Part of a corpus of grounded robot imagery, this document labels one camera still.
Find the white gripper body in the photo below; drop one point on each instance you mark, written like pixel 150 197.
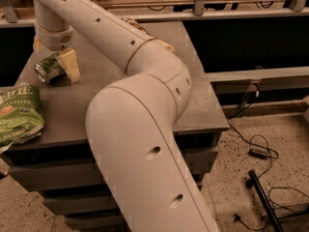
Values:
pixel 54 40

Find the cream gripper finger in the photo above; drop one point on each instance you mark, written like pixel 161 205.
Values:
pixel 68 61
pixel 37 44

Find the green soda can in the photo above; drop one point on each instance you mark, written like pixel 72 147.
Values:
pixel 49 69

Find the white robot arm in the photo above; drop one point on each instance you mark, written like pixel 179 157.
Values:
pixel 129 124

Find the metal railing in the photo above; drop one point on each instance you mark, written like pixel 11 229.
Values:
pixel 209 13

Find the green chip bag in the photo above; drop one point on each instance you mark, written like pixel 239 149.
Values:
pixel 20 115

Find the brown and yellow chip bag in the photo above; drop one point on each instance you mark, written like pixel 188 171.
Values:
pixel 135 24

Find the grey drawer cabinet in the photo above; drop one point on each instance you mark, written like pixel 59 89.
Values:
pixel 196 132

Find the top grey drawer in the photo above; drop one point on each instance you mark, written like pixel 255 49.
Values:
pixel 55 168

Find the bottom grey drawer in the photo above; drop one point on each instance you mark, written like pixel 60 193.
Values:
pixel 97 219

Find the black power adapter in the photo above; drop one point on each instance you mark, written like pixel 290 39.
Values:
pixel 257 154

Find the black stand leg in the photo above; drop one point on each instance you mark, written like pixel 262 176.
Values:
pixel 253 182

